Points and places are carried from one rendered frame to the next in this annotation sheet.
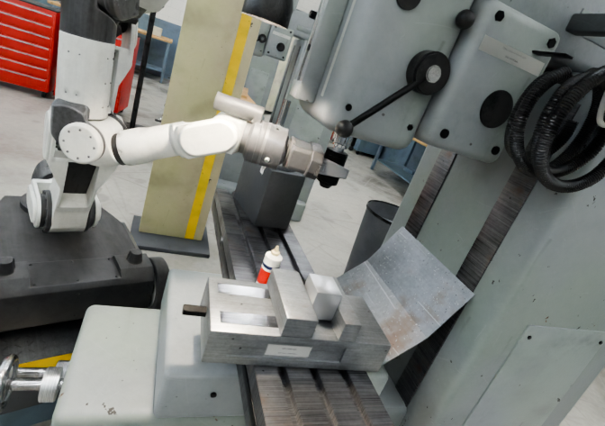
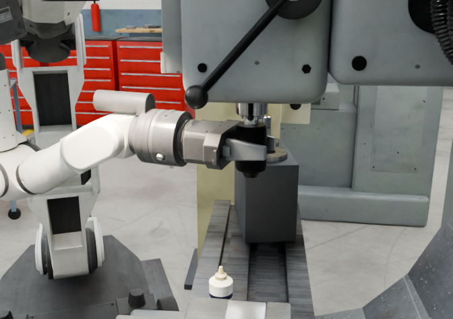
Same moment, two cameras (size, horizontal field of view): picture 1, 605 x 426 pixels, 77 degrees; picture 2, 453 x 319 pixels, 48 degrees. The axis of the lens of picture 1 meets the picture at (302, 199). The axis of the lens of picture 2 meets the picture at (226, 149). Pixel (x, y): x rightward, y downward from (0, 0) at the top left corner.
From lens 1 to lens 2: 0.37 m
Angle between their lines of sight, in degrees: 27
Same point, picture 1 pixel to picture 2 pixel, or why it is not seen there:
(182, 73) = not seen: hidden behind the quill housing
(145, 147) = (42, 170)
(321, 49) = (173, 6)
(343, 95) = (191, 54)
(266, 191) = (246, 194)
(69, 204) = (64, 245)
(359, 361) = not seen: outside the picture
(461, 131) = (389, 52)
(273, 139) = (159, 129)
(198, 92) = not seen: hidden behind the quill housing
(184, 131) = (64, 143)
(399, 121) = (285, 65)
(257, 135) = (140, 129)
